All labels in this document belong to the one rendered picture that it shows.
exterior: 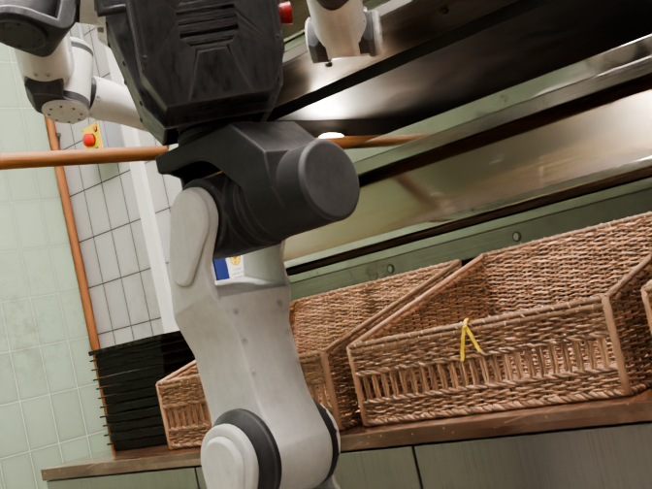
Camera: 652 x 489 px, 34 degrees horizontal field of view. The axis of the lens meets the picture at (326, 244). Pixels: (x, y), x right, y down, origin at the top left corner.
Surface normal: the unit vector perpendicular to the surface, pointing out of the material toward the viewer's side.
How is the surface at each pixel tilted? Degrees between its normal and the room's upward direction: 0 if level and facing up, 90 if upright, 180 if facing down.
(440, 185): 70
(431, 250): 90
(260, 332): 84
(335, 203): 90
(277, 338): 84
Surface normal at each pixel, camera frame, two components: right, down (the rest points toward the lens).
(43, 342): 0.70, -0.21
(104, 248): -0.68, 0.10
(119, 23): 0.18, -0.11
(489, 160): -0.72, -0.24
